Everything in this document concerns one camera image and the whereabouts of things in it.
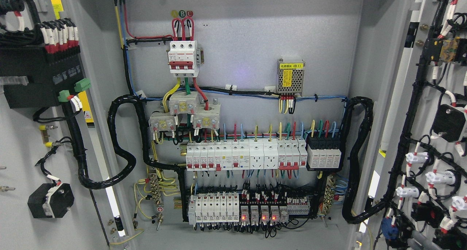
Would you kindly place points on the grey cabinet door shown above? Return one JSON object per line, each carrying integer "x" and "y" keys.
{"x": 93, "y": 222}
{"x": 412, "y": 189}

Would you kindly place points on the grey current transformer block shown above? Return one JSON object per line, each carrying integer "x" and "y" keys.
{"x": 180, "y": 104}

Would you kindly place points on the white socket and breaker row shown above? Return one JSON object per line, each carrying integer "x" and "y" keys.
{"x": 247, "y": 154}

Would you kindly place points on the metal mesh power supply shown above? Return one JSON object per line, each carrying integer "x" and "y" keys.
{"x": 290, "y": 76}

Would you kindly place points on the white three pole main breaker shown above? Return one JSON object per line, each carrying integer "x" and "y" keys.
{"x": 184, "y": 59}

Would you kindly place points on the lower relay terminal row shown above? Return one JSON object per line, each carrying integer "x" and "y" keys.
{"x": 249, "y": 208}

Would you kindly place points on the black surge protector block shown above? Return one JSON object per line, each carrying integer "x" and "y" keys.
{"x": 324, "y": 153}

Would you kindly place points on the black digital power meter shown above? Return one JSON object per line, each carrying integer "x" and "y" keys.
{"x": 52, "y": 77}

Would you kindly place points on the white rotary selector switch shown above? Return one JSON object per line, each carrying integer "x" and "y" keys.
{"x": 51, "y": 201}

